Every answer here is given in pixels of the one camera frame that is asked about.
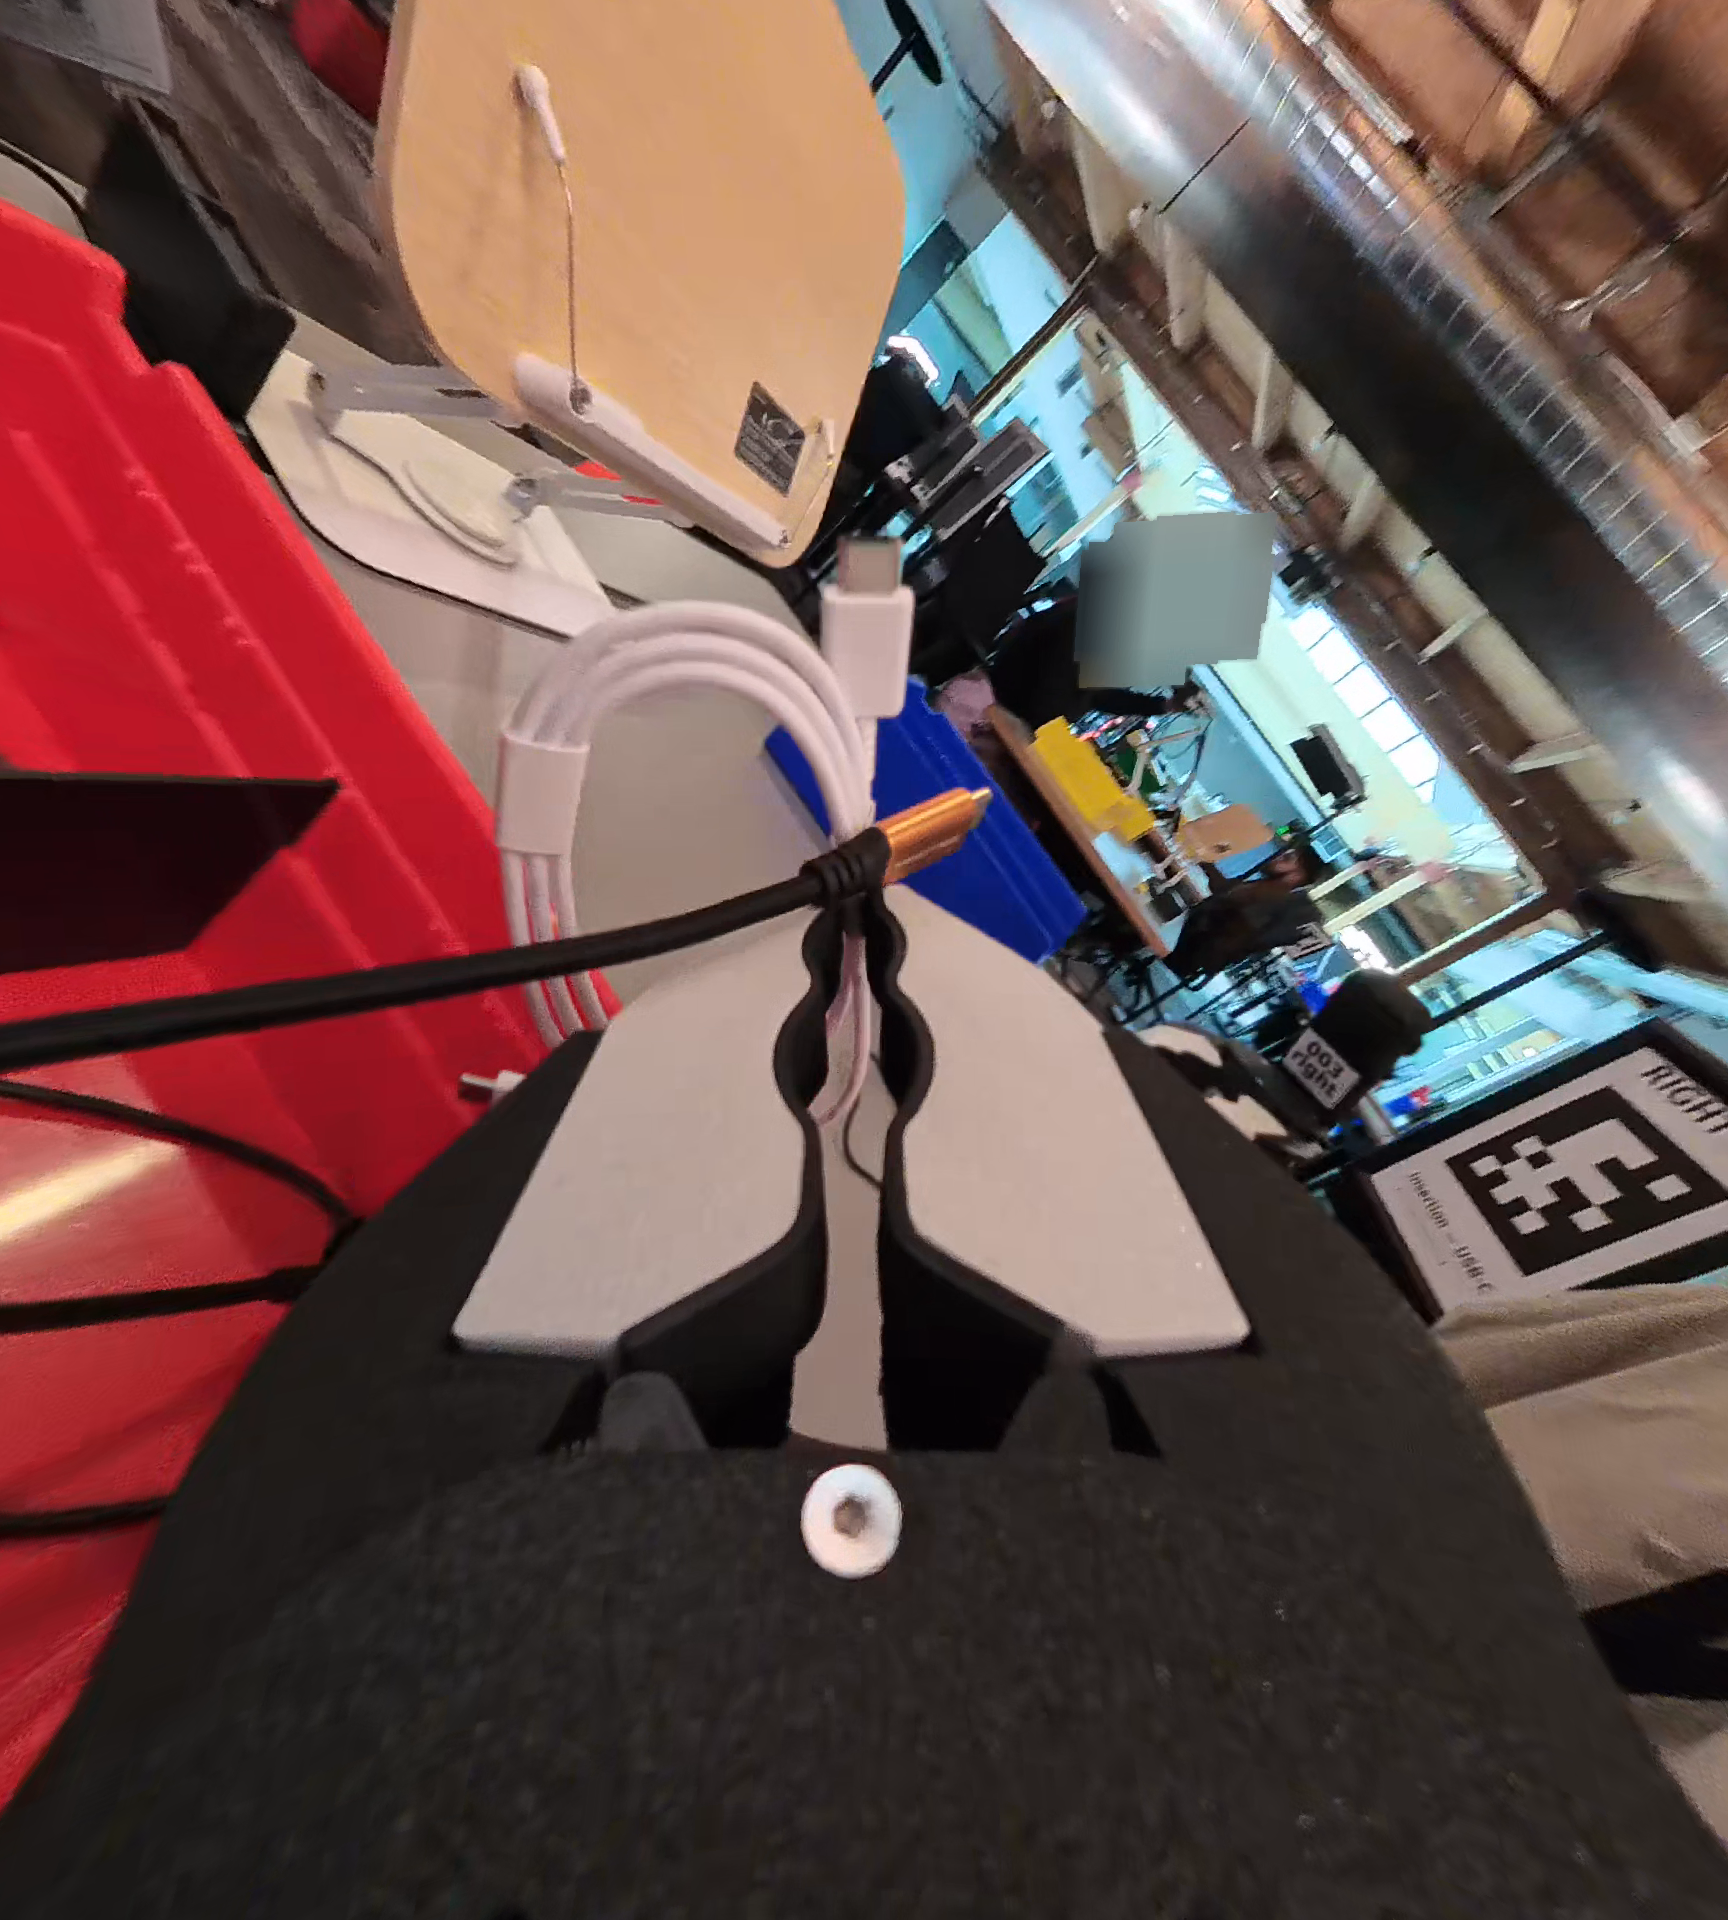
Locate black braided cable orange plugs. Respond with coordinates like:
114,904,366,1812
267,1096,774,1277
0,787,994,1086

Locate grey desk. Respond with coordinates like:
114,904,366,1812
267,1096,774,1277
246,450,1136,1450

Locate blue plastic bin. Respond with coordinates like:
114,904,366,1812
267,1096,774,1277
766,675,1092,966

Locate yellow plastic bin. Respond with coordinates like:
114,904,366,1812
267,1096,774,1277
1028,717,1159,843

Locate wooden book stand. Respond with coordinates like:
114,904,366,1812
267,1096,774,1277
246,0,908,636

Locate thin black hub cable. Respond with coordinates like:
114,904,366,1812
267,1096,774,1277
0,1077,365,1545

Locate red plastic bin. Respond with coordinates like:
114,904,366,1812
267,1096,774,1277
0,150,626,1862

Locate person's right forearm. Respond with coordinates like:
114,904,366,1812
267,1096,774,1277
1431,1279,1728,1622

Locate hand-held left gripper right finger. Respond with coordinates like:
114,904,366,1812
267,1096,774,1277
865,885,1255,1450

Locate black bin divider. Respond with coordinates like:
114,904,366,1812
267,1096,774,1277
0,772,342,992

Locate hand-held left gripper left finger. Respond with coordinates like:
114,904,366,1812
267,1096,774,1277
451,914,829,1450

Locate silver ventilation duct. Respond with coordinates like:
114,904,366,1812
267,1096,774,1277
984,0,1728,903

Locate white USB cable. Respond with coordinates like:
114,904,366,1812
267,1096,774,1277
459,536,919,1143

